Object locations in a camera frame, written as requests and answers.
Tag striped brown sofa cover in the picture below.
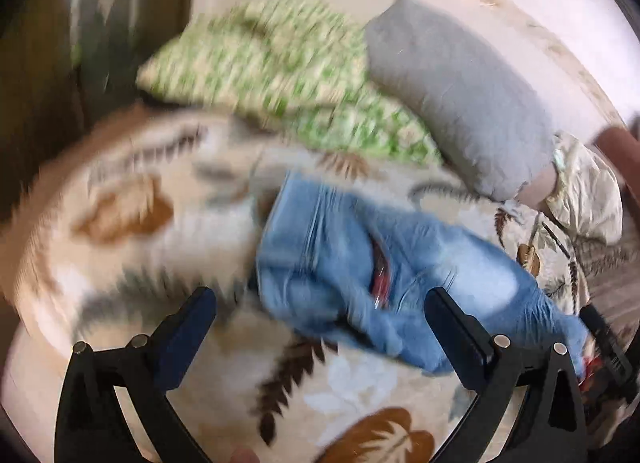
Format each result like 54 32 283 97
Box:
575 235 640 344

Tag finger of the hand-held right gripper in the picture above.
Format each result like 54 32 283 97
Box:
580 303 632 379

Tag dark wooden door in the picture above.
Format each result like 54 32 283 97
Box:
0 0 201 228

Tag grey quilted pillow cover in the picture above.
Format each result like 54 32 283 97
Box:
364 0 557 201

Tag cream floral pillow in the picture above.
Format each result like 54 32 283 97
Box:
545 132 624 245

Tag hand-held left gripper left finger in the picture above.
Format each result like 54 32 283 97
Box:
54 287 217 463

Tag light blue denim pants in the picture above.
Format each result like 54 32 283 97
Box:
255 170 591 379

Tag brown sofa armrest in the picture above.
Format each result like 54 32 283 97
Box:
592 125 640 186

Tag green patterned blanket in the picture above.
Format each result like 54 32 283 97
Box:
136 0 443 166

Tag pink pillow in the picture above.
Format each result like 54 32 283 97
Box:
520 165 560 211

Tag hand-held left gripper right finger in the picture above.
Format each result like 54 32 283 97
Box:
424 287 589 463

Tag cream leaf-print fleece blanket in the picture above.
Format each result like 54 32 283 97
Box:
0 108 601 463

